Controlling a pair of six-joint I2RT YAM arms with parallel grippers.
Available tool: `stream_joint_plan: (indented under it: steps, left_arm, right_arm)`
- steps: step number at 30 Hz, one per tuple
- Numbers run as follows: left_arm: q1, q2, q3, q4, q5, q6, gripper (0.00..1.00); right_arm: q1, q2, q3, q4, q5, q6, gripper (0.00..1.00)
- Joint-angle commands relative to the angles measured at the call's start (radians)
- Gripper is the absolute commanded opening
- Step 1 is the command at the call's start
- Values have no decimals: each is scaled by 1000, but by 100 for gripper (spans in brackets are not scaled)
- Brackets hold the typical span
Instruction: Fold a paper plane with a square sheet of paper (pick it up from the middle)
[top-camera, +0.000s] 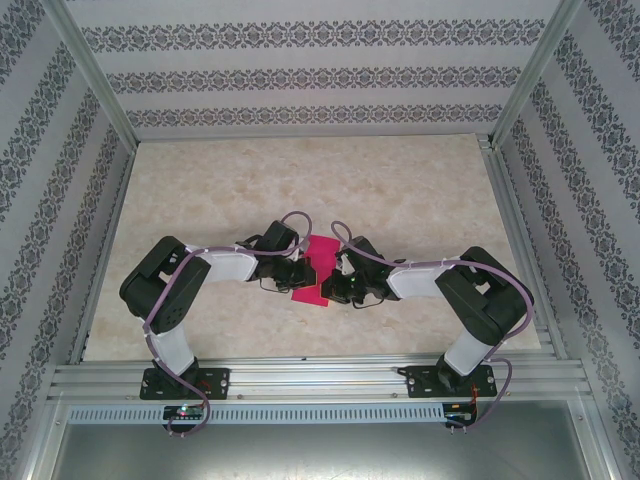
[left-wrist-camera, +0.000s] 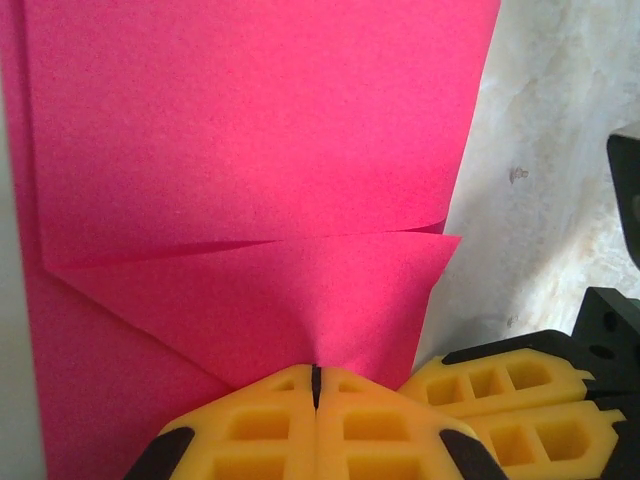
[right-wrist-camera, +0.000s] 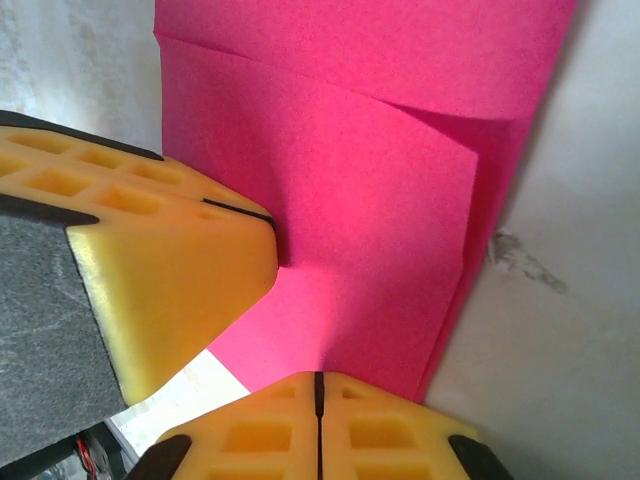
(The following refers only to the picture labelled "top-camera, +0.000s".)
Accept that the pink paper sheet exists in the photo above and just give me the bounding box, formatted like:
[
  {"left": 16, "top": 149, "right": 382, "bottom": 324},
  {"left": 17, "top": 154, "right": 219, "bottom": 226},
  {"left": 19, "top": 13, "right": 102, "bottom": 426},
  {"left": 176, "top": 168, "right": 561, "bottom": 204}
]
[{"left": 291, "top": 234, "right": 341, "bottom": 309}]

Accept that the grey metal sheet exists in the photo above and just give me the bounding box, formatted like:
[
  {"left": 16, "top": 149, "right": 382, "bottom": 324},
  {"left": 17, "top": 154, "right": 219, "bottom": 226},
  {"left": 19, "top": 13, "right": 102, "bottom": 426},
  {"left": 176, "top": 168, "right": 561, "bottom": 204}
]
[{"left": 47, "top": 422, "right": 609, "bottom": 480}]

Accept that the aluminium mounting rail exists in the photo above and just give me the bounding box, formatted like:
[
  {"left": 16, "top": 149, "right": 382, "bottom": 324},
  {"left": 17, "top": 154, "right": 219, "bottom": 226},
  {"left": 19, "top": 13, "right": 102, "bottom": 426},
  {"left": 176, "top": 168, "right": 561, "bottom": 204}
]
[{"left": 47, "top": 352, "right": 599, "bottom": 401}]

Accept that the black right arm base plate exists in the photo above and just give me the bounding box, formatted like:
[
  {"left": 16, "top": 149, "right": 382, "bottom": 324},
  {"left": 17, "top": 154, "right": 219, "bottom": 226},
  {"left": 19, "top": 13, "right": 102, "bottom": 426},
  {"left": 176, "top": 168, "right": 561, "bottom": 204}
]
[{"left": 405, "top": 364, "right": 498, "bottom": 400}]

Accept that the slotted grey cable duct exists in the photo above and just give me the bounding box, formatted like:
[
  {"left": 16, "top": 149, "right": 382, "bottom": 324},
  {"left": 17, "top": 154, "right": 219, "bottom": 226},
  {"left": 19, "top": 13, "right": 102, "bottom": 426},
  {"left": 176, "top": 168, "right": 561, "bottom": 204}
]
[{"left": 67, "top": 403, "right": 448, "bottom": 425}]

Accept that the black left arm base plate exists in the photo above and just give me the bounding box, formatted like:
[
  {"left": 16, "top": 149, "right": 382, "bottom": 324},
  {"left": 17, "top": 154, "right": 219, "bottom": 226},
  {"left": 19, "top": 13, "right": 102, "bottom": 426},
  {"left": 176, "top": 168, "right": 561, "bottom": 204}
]
[{"left": 139, "top": 368, "right": 231, "bottom": 401}]

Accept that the aluminium side rail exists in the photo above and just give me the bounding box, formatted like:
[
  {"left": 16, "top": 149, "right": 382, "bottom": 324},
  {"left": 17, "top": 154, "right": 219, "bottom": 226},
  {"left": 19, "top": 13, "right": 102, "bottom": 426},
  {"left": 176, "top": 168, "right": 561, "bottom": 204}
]
[
  {"left": 68, "top": 142, "right": 137, "bottom": 365},
  {"left": 477, "top": 134, "right": 570, "bottom": 360}
]

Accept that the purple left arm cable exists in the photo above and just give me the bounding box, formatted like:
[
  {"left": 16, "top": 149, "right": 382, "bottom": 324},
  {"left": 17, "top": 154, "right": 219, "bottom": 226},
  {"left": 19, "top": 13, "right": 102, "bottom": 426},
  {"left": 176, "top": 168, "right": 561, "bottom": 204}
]
[{"left": 142, "top": 210, "right": 316, "bottom": 437}]

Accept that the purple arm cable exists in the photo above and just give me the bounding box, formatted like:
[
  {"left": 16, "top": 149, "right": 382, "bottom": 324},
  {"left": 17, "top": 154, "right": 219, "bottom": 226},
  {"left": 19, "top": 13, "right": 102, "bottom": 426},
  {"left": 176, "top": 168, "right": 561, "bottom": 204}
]
[
  {"left": 142, "top": 210, "right": 316, "bottom": 437},
  {"left": 329, "top": 221, "right": 535, "bottom": 434}
]

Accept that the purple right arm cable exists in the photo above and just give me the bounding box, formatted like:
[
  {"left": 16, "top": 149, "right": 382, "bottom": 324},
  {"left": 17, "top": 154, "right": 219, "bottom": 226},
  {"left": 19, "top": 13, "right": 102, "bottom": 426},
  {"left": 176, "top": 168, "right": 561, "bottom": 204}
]
[{"left": 329, "top": 221, "right": 535, "bottom": 434}]

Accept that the aluminium frame post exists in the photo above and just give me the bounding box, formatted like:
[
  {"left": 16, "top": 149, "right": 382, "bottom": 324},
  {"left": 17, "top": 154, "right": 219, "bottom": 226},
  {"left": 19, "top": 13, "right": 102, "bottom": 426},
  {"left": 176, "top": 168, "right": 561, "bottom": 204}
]
[
  {"left": 47, "top": 0, "right": 140, "bottom": 145},
  {"left": 491, "top": 0, "right": 585, "bottom": 147}
]

